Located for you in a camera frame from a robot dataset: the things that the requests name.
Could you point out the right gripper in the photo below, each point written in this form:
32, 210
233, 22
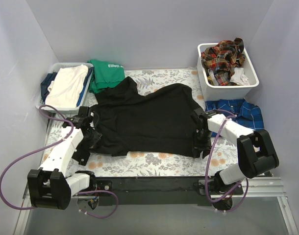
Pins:
202, 136

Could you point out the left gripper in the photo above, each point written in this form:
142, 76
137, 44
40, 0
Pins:
92, 135

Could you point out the black long sleeve shirt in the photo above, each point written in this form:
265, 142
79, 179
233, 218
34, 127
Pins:
158, 122

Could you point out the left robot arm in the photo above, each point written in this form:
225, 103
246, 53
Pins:
49, 186

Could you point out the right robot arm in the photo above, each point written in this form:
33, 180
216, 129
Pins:
255, 150

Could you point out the floral table cloth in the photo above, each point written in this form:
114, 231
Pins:
160, 164

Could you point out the white plastic bin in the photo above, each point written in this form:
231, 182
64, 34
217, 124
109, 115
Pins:
213, 93

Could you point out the blue plaid folded shirt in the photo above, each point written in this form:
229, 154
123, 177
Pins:
247, 114

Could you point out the white folded garment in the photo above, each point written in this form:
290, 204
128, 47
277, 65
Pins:
66, 87

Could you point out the green t-shirt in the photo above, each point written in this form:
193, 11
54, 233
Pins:
105, 75

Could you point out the white garment in bin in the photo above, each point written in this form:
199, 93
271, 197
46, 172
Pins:
239, 77

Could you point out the navy blue garment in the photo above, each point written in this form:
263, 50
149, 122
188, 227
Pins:
45, 85

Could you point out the red plaid shirt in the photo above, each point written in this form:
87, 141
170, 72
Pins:
220, 60

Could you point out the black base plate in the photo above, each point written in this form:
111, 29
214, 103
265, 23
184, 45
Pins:
155, 190

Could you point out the aluminium frame rail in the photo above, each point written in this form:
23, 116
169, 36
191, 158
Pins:
261, 209

